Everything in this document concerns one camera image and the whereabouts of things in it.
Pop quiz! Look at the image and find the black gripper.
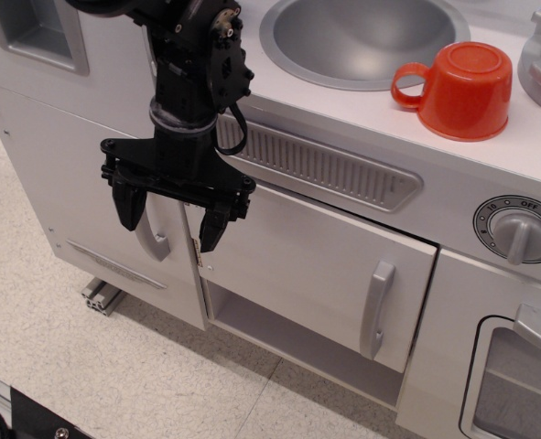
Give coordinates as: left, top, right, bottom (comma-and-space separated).
101, 130, 255, 252

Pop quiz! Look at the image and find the white cabinet door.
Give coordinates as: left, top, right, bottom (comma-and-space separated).
198, 185, 437, 372

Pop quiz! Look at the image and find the silver cabinet door handle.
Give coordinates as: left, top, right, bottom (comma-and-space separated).
359, 261, 395, 360

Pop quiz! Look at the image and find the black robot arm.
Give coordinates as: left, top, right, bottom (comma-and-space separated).
71, 1, 255, 259

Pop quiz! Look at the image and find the silver fridge emblem trim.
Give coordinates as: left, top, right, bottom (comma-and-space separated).
67, 240, 168, 290

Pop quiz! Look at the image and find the white fridge door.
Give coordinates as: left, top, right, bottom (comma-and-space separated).
0, 88, 207, 329

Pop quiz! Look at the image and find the silver vent grille panel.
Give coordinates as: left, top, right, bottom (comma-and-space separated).
234, 123, 424, 212

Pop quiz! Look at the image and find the silver recessed dispenser panel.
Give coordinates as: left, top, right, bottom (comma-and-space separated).
0, 0, 89, 76

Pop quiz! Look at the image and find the silver toy sink basin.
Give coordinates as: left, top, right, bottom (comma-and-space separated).
259, 0, 471, 91

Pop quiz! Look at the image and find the white toy kitchen body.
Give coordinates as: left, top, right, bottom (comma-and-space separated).
0, 1, 541, 438

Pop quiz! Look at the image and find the red plastic cup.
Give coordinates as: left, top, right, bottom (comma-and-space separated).
391, 41, 513, 142

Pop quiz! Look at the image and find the white oven door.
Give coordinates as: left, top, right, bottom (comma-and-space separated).
396, 250, 541, 438

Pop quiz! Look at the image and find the grey timer knob dial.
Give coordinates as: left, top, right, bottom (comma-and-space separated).
472, 195, 541, 265

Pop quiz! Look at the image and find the silver fridge door handle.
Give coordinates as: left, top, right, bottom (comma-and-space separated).
135, 193, 171, 262

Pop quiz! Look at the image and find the aluminium extrusion rail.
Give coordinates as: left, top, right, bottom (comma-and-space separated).
81, 278, 126, 316

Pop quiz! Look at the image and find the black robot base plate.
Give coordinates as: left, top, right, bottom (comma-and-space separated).
0, 380, 92, 439

